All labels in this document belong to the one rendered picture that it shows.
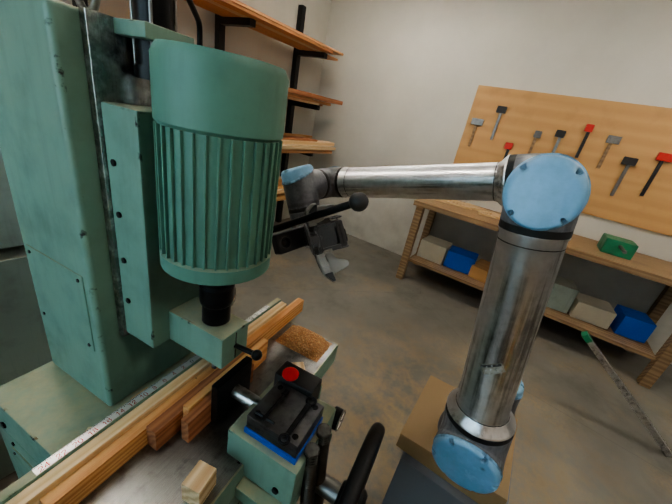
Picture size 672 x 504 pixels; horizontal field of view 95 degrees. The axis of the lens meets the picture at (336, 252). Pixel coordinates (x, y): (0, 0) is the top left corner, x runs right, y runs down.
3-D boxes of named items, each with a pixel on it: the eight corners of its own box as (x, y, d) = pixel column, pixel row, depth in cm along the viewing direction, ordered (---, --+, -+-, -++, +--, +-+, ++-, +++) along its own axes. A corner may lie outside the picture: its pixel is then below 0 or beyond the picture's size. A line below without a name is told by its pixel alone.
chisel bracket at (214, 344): (221, 376, 58) (222, 341, 54) (168, 344, 63) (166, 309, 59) (247, 353, 64) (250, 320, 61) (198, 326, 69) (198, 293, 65)
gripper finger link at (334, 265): (357, 273, 61) (341, 242, 67) (328, 282, 60) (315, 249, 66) (357, 282, 63) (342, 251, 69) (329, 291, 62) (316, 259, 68)
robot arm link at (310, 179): (299, 168, 93) (308, 208, 96) (271, 170, 85) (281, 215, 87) (323, 161, 88) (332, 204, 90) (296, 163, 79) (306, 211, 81)
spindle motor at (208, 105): (217, 303, 44) (226, 45, 31) (134, 260, 50) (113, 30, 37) (288, 262, 59) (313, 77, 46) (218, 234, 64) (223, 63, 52)
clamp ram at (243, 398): (241, 442, 55) (245, 406, 51) (210, 420, 57) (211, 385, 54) (272, 405, 62) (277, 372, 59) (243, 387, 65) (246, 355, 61)
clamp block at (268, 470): (287, 512, 49) (295, 478, 46) (223, 465, 54) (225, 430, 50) (329, 437, 62) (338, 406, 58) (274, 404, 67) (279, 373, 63)
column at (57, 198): (108, 411, 66) (39, -7, 37) (48, 363, 73) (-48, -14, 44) (195, 351, 85) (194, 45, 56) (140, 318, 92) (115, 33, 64)
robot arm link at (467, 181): (589, 150, 64) (327, 162, 102) (592, 151, 54) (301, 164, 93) (579, 206, 67) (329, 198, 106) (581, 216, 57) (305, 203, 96)
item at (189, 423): (188, 443, 53) (188, 424, 51) (181, 438, 54) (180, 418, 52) (252, 381, 67) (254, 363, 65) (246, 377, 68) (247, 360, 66)
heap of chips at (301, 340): (316, 362, 76) (318, 353, 75) (275, 340, 80) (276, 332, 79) (332, 343, 83) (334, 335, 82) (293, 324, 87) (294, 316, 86)
